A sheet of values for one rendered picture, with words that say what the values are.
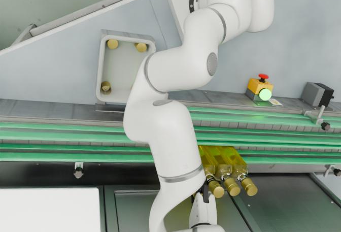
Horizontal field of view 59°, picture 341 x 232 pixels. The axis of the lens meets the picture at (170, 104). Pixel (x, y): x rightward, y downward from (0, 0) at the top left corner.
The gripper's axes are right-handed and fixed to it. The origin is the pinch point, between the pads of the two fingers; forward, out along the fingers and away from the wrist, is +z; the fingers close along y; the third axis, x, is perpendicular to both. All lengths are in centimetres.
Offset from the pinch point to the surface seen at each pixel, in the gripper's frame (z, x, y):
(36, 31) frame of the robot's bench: 79, 79, 15
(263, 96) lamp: 38.4, -23.3, 19.6
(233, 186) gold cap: 3.5, -10.2, 1.9
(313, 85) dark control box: 50, -47, 25
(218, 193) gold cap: 0.1, -5.7, 1.1
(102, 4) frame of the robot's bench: 86, 50, 34
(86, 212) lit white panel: -1.3, 30.0, -12.8
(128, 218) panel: -0.8, 18.0, -12.9
